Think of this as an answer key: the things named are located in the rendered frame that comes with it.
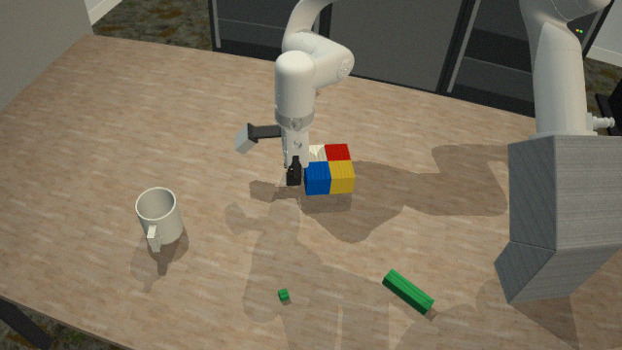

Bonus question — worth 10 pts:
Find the blue cube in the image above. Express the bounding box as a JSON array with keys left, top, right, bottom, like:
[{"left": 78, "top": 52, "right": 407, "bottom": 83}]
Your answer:
[{"left": 303, "top": 161, "right": 331, "bottom": 195}]

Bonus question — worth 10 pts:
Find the green rectangular bar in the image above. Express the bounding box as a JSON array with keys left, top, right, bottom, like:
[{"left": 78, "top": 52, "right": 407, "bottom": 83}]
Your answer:
[{"left": 382, "top": 269, "right": 434, "bottom": 315}]

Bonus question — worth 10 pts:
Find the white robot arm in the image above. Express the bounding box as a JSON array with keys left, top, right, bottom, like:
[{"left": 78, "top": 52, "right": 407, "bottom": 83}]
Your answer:
[{"left": 234, "top": 0, "right": 615, "bottom": 155}]

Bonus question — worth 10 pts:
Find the yellow cube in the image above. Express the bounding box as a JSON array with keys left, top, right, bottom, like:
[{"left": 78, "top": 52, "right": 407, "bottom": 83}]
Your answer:
[{"left": 328, "top": 160, "right": 356, "bottom": 194}]

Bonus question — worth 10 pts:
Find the red cube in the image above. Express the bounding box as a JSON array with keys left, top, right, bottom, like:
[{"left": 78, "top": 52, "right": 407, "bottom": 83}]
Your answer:
[{"left": 325, "top": 144, "right": 351, "bottom": 161}]

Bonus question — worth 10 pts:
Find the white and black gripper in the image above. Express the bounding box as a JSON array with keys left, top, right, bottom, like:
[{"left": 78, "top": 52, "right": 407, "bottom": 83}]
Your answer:
[{"left": 275, "top": 120, "right": 313, "bottom": 186}]

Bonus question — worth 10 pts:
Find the small green cube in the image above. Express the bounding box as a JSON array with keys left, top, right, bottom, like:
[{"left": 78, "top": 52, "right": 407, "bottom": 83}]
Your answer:
[{"left": 278, "top": 288, "right": 290, "bottom": 301}]

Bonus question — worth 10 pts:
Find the beige mug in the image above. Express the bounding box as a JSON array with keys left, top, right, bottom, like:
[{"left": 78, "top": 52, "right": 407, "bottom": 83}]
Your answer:
[{"left": 135, "top": 188, "right": 184, "bottom": 253}]

